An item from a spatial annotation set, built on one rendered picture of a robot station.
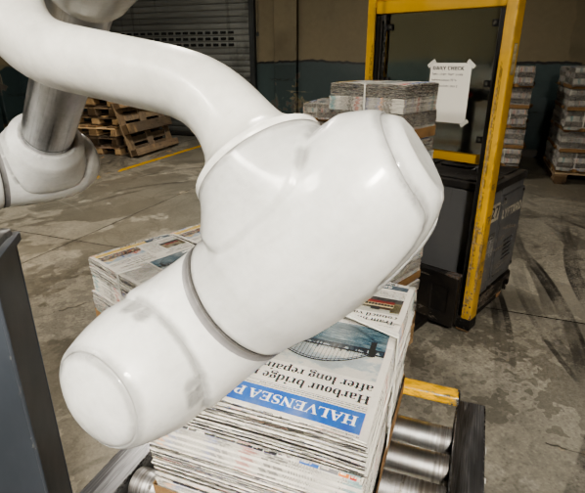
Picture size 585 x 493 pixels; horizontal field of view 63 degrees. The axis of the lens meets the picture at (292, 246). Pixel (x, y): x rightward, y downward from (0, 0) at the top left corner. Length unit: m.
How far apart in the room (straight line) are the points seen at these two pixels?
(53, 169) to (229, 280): 0.86
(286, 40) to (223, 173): 8.20
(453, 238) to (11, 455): 2.22
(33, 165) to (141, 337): 0.83
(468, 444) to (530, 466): 1.23
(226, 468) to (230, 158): 0.45
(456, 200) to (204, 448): 2.25
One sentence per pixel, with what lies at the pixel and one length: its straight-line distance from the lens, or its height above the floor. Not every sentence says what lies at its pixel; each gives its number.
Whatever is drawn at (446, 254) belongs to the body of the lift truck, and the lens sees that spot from 2.82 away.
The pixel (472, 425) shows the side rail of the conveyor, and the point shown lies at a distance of 0.93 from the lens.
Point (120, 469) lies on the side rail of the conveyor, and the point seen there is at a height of 0.80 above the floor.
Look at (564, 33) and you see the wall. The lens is 8.03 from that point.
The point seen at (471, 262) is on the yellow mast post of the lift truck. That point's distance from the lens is 2.60.
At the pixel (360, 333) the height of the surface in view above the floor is 1.03.
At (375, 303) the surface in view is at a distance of 0.76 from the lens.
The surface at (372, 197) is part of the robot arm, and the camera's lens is 0.26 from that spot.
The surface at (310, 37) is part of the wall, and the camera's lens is 8.45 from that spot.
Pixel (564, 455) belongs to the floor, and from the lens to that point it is 2.21.
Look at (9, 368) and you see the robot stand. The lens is 1.26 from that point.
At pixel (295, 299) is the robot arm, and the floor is 1.25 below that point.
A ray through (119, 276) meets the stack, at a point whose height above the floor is 0.82.
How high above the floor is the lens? 1.39
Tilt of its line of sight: 22 degrees down
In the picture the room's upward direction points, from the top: straight up
